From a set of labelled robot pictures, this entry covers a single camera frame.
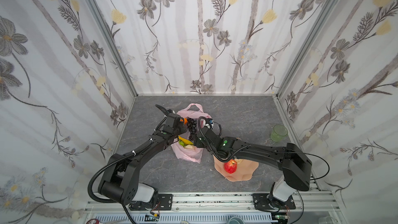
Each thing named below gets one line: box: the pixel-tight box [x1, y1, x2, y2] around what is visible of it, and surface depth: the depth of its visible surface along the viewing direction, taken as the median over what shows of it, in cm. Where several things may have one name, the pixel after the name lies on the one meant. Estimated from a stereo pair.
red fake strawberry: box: [223, 159, 238, 174], surface depth 81 cm
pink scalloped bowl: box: [212, 154, 260, 182], surface depth 82 cm
